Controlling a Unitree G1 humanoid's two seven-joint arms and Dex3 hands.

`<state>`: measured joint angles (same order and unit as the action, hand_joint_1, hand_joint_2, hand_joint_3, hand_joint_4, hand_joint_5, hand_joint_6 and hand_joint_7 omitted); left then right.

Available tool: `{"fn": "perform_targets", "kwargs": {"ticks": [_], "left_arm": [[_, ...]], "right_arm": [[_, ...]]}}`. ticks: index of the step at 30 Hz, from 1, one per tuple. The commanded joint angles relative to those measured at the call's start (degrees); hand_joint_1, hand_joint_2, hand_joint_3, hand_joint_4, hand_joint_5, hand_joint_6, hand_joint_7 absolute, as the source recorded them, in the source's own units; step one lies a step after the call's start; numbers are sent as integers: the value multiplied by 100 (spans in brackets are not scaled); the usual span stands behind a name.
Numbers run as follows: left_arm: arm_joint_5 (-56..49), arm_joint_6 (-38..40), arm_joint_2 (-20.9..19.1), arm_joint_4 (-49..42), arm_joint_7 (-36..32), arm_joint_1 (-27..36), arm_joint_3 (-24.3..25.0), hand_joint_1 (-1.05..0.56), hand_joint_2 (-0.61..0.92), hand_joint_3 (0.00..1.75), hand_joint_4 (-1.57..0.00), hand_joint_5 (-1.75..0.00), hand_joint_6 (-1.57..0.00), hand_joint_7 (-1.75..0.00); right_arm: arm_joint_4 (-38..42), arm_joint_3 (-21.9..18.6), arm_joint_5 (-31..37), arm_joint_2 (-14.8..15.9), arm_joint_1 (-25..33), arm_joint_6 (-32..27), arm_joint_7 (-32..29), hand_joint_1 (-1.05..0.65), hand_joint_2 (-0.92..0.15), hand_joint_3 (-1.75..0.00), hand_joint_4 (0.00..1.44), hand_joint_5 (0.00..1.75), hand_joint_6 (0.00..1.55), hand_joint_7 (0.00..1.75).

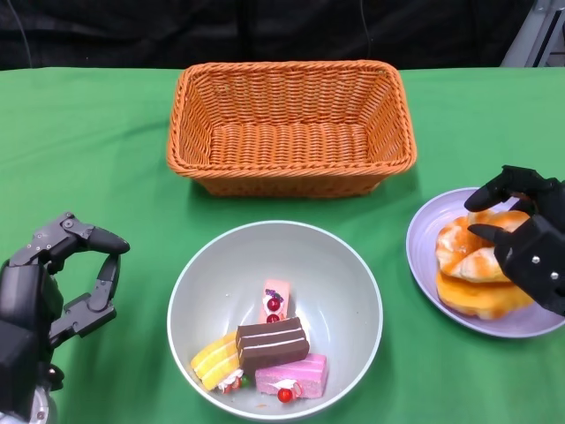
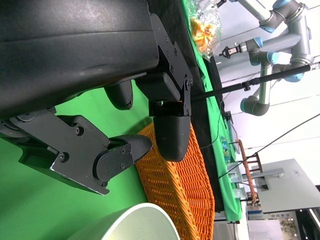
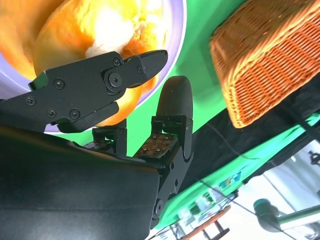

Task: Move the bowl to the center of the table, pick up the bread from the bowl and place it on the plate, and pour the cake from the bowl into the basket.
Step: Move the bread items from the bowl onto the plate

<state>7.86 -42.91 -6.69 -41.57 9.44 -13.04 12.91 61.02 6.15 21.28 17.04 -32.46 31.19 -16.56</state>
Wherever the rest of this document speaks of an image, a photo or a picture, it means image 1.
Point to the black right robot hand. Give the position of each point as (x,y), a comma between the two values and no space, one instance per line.
(521,181)

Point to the yellow cake slice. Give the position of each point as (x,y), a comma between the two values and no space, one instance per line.
(216,360)

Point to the black backdrop cloth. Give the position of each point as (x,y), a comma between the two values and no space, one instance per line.
(176,35)

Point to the salmon pink cake slice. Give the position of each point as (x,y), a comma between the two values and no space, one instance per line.
(278,287)

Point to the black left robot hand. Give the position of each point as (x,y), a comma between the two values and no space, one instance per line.
(22,309)

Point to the green tablecloth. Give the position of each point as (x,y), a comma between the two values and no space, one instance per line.
(88,154)

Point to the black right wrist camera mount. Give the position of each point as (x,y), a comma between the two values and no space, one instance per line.
(538,269)

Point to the magenta pink cake slice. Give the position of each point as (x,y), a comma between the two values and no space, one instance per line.
(309,371)

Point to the pale grey-green bowl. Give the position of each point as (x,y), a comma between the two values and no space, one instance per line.
(273,256)

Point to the orange white swirl bun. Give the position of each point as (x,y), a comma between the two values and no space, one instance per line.
(468,265)

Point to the aluminium frame post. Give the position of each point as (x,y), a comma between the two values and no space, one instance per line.
(547,35)

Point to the brown chocolate cake slice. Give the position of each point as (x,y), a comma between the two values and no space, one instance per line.
(273,344)

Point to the orange wicker basket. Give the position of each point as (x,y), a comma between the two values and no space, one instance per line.
(291,146)

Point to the lavender plate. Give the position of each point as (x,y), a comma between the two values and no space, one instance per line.
(424,229)

